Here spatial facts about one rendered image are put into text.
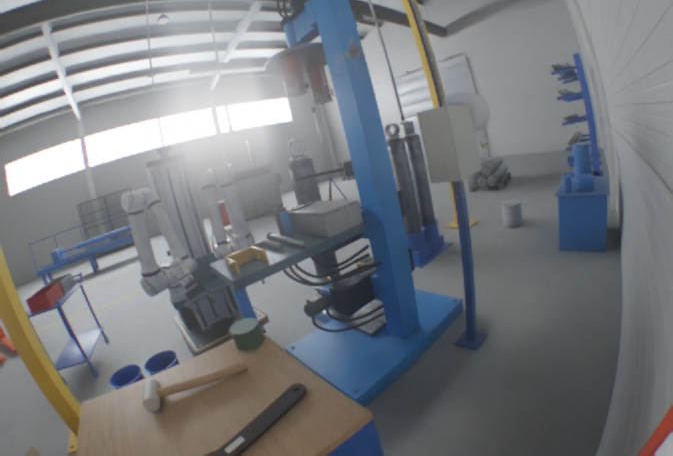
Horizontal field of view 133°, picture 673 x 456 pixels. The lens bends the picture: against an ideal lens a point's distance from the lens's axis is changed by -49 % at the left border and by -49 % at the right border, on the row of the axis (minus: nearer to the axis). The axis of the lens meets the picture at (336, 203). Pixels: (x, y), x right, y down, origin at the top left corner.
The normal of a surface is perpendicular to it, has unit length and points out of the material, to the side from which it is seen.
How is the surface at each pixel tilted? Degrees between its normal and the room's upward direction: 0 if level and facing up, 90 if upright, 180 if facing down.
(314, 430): 0
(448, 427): 0
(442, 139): 90
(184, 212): 90
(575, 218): 90
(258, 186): 90
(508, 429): 0
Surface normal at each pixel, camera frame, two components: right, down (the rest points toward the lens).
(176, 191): 0.67, -0.04
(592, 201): -0.75, 0.29
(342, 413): -0.23, -0.96
